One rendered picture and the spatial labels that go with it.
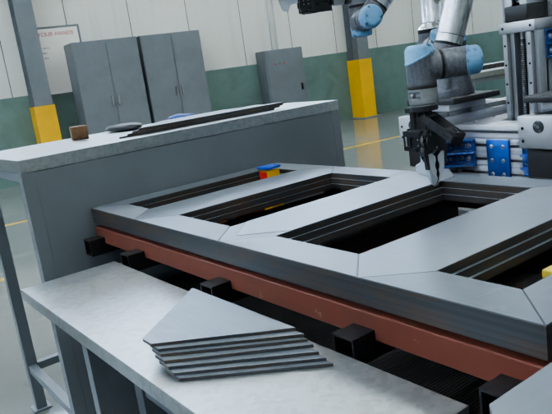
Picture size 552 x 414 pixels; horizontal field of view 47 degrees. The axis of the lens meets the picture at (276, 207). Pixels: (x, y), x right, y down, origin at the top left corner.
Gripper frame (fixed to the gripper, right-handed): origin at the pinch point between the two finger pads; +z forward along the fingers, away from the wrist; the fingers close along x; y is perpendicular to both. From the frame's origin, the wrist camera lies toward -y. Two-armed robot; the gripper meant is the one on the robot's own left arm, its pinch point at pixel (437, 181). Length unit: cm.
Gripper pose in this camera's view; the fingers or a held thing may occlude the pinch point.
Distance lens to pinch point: 174.0
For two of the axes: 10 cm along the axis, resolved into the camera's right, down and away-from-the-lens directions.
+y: -5.9, -0.9, 8.0
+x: -7.9, 2.4, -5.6
